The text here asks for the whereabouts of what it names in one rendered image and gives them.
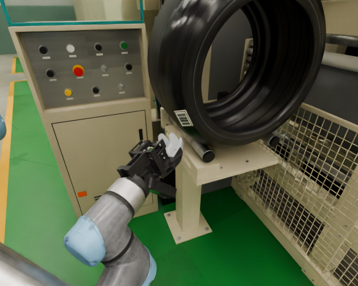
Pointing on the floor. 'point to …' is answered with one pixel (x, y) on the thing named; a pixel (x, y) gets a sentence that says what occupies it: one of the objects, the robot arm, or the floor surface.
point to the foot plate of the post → (179, 236)
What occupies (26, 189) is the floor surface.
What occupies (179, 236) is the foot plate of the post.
